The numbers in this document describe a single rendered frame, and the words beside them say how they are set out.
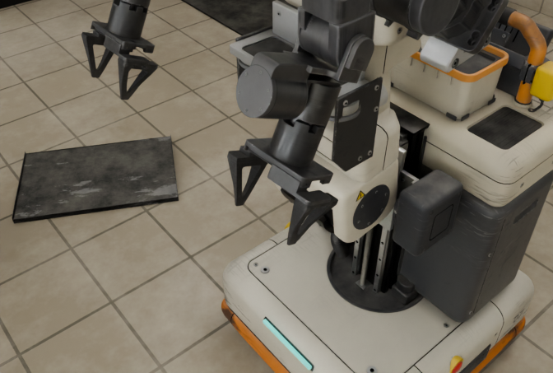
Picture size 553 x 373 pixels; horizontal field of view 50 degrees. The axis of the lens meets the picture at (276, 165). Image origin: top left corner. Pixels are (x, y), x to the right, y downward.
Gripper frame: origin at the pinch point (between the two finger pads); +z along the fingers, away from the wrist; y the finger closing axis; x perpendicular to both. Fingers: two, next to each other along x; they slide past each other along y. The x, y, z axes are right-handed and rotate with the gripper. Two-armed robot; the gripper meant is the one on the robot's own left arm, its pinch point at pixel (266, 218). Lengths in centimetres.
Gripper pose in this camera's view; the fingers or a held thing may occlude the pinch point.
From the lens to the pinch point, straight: 76.8
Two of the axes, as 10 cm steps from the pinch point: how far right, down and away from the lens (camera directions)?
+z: -3.3, 8.8, 3.5
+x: 6.3, -0.7, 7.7
